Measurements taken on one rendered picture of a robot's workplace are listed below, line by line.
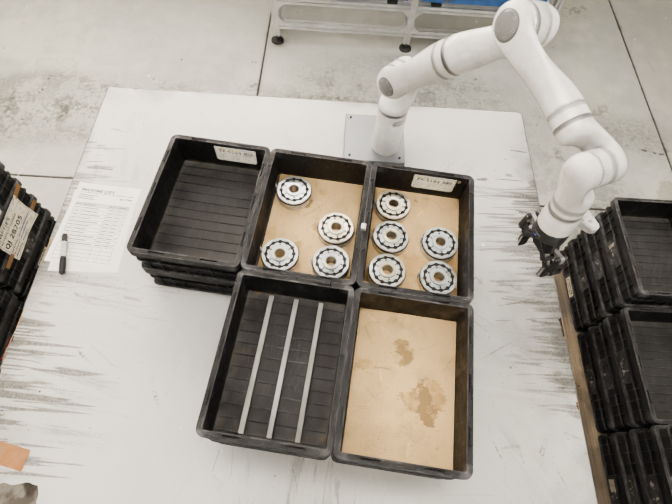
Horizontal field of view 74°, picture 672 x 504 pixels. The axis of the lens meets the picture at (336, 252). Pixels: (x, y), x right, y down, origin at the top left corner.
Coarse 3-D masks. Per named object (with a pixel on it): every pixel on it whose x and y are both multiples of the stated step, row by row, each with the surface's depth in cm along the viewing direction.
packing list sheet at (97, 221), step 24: (96, 192) 150; (120, 192) 150; (72, 216) 145; (96, 216) 146; (120, 216) 146; (72, 240) 141; (96, 240) 142; (120, 240) 142; (72, 264) 138; (96, 264) 138
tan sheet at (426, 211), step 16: (416, 208) 137; (432, 208) 137; (448, 208) 137; (416, 224) 134; (432, 224) 134; (448, 224) 134; (416, 240) 131; (368, 256) 128; (400, 256) 129; (416, 256) 129; (384, 272) 126; (416, 272) 127; (416, 288) 124
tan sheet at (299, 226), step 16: (288, 176) 140; (320, 192) 138; (336, 192) 138; (352, 192) 138; (272, 208) 135; (304, 208) 135; (320, 208) 135; (336, 208) 135; (352, 208) 136; (272, 224) 132; (288, 224) 132; (304, 224) 132; (304, 240) 130; (352, 240) 131; (304, 256) 128; (352, 256) 128; (304, 272) 125
